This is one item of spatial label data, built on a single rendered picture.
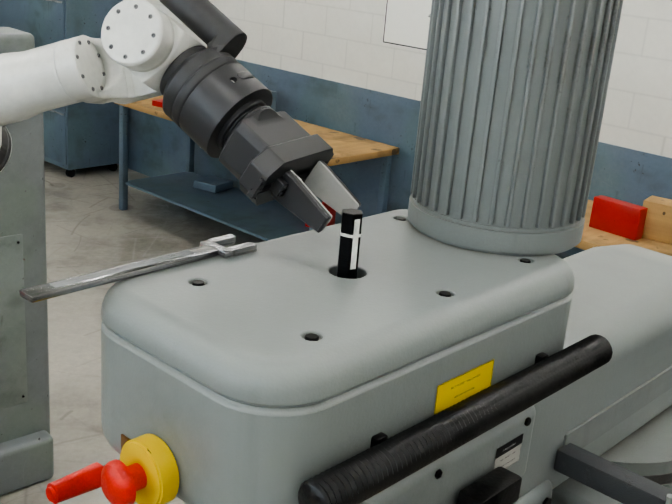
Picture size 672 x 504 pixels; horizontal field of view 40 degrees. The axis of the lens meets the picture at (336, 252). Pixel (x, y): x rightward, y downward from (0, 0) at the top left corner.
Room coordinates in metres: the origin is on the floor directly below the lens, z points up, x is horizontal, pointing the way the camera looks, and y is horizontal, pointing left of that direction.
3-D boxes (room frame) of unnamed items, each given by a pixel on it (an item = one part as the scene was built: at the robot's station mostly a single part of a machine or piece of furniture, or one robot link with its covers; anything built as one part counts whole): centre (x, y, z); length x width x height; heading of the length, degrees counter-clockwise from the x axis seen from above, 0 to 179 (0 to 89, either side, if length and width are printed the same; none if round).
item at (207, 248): (0.79, 0.17, 1.89); 0.24 x 0.04 x 0.01; 139
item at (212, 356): (0.85, -0.02, 1.81); 0.47 x 0.26 x 0.16; 138
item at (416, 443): (0.77, -0.15, 1.79); 0.45 x 0.04 x 0.04; 138
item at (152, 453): (0.67, 0.14, 1.76); 0.06 x 0.02 x 0.06; 48
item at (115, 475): (0.65, 0.16, 1.76); 0.04 x 0.03 x 0.04; 48
